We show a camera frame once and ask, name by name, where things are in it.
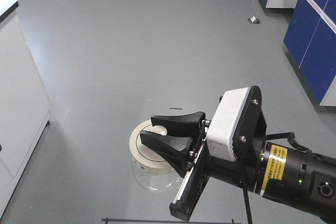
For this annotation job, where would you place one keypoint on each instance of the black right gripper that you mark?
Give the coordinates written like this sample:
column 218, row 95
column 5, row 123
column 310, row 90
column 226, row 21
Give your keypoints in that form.
column 176, row 145

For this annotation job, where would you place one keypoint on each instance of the glass jar with white lid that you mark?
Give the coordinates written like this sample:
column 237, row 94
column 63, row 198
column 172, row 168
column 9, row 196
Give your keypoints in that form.
column 149, row 169

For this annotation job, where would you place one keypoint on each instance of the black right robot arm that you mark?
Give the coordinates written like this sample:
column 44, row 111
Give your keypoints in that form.
column 274, row 166

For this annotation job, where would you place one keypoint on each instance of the floor socket box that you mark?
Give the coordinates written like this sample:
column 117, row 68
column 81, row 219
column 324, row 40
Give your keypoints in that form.
column 254, row 20

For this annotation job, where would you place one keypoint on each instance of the white lab bench cabinet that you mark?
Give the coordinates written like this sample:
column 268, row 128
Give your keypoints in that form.
column 25, row 104

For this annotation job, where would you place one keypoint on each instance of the blue lab cabinets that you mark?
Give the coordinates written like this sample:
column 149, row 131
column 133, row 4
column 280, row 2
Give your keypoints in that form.
column 310, row 39

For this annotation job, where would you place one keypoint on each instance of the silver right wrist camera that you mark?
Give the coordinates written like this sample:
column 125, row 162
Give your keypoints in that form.
column 220, row 133

